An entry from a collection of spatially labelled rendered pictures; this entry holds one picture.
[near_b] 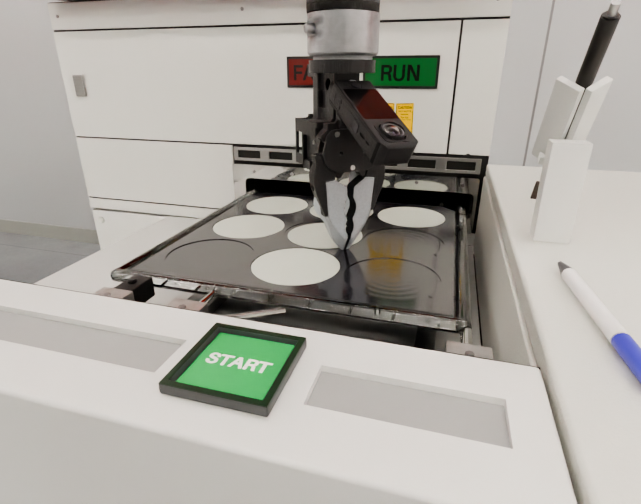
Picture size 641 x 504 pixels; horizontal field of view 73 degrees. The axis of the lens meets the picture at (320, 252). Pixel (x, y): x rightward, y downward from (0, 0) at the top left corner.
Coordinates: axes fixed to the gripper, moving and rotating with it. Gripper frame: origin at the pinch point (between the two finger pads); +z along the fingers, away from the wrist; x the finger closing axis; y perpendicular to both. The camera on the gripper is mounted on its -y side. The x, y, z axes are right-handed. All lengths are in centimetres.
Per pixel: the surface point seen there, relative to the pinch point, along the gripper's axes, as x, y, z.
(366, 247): -2.7, -0.1, 1.3
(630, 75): -176, 78, -17
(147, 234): 20.5, 39.6, 9.2
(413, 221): -14.1, 5.7, 1.3
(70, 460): 28.1, -22.9, -1.1
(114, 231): 27, 59, 14
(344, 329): 2.5, -4.4, 9.3
